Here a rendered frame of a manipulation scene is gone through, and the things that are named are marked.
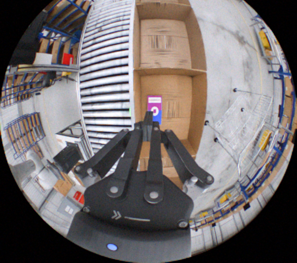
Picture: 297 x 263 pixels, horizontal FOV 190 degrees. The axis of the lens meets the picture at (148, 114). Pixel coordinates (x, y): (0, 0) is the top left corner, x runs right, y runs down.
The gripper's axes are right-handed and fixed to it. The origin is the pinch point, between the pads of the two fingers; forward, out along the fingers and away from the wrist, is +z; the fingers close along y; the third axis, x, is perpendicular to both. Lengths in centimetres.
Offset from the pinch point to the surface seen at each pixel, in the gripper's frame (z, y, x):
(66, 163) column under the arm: 17, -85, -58
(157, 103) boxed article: 32.8, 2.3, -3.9
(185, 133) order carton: 32.9, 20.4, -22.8
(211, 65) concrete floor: 128, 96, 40
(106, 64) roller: 50, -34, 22
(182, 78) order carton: 35.3, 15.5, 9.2
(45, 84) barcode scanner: 15, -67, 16
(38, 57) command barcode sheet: 7, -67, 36
